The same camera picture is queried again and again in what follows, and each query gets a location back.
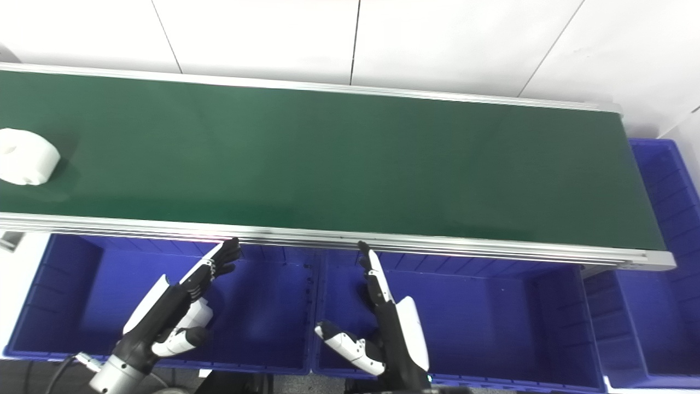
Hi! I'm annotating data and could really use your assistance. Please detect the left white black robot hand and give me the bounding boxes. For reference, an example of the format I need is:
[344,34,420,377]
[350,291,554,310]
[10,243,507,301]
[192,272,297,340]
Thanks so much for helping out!
[114,237,242,374]

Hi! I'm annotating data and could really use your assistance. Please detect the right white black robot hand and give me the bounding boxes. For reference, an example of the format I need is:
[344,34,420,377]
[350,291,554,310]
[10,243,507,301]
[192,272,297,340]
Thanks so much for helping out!
[314,240,433,388]

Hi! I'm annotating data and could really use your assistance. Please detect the blue plastic bin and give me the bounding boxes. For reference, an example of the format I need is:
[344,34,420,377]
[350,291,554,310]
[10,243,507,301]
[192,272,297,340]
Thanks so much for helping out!
[312,249,608,393]
[3,233,318,376]
[582,138,700,390]

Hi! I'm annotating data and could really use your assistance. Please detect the white cylindrical part with hole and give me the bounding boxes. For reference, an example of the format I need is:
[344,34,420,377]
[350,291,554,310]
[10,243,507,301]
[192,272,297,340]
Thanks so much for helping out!
[0,128,61,187]

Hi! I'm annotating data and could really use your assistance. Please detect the grey conveyor support bracket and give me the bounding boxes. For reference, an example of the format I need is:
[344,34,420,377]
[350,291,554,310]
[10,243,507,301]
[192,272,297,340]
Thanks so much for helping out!
[0,231,26,253]

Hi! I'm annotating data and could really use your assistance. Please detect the green conveyor belt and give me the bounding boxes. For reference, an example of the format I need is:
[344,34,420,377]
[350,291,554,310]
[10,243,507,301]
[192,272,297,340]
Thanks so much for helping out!
[0,62,678,273]

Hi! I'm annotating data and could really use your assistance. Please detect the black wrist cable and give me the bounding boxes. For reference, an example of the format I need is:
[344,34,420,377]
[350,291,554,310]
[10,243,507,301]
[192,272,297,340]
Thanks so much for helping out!
[52,353,104,394]

